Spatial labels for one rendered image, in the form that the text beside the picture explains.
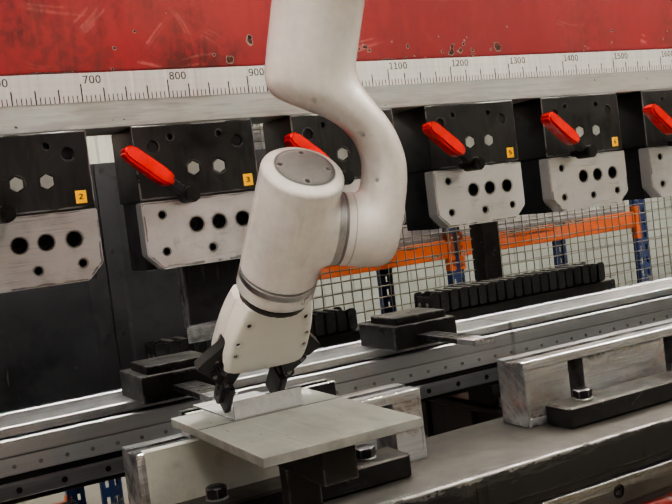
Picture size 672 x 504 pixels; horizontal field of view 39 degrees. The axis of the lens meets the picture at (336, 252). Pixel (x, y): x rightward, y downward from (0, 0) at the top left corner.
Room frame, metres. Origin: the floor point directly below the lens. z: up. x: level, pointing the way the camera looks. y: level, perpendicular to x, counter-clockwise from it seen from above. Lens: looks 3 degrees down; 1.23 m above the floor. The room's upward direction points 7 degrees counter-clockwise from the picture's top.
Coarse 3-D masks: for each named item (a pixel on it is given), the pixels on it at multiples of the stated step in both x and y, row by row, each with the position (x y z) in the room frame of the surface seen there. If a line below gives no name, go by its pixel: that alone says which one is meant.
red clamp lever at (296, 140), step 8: (288, 136) 1.13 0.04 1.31; (296, 136) 1.13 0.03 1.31; (288, 144) 1.14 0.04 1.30; (296, 144) 1.13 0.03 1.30; (304, 144) 1.14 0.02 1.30; (312, 144) 1.14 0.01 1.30; (320, 152) 1.15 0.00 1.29; (344, 176) 1.16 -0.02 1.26; (352, 176) 1.16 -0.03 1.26; (344, 184) 1.16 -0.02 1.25
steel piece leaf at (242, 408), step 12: (252, 396) 1.17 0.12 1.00; (264, 396) 1.06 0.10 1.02; (276, 396) 1.07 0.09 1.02; (288, 396) 1.08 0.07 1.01; (300, 396) 1.09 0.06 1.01; (204, 408) 1.13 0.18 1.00; (216, 408) 1.12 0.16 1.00; (240, 408) 1.05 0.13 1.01; (252, 408) 1.06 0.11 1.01; (264, 408) 1.06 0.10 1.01; (276, 408) 1.07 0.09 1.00; (288, 408) 1.08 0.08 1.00
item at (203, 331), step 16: (192, 272) 1.14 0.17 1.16; (208, 272) 1.14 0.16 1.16; (224, 272) 1.15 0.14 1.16; (192, 288) 1.13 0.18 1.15; (208, 288) 1.14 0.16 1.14; (224, 288) 1.15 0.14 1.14; (192, 304) 1.13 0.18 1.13; (208, 304) 1.14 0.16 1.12; (192, 320) 1.13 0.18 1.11; (208, 320) 1.14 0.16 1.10; (192, 336) 1.14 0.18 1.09; (208, 336) 1.15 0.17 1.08
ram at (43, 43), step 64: (0, 0) 1.02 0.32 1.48; (64, 0) 1.05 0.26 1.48; (128, 0) 1.09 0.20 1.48; (192, 0) 1.12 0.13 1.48; (256, 0) 1.16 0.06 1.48; (384, 0) 1.25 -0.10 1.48; (448, 0) 1.30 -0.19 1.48; (512, 0) 1.35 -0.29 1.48; (576, 0) 1.41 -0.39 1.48; (640, 0) 1.47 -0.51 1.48; (0, 64) 1.02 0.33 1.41; (64, 64) 1.05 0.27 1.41; (128, 64) 1.08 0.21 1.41; (192, 64) 1.12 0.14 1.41; (256, 64) 1.16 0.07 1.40; (0, 128) 1.01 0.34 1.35; (64, 128) 1.04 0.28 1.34
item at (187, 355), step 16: (192, 352) 1.38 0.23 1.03; (144, 368) 1.31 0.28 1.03; (160, 368) 1.31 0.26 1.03; (176, 368) 1.32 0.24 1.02; (192, 368) 1.32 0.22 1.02; (128, 384) 1.34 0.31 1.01; (144, 384) 1.28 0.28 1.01; (160, 384) 1.30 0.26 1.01; (176, 384) 1.30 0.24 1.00; (192, 384) 1.29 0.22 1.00; (208, 384) 1.27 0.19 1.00; (144, 400) 1.28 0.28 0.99; (160, 400) 1.29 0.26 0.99; (208, 400) 1.18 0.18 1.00
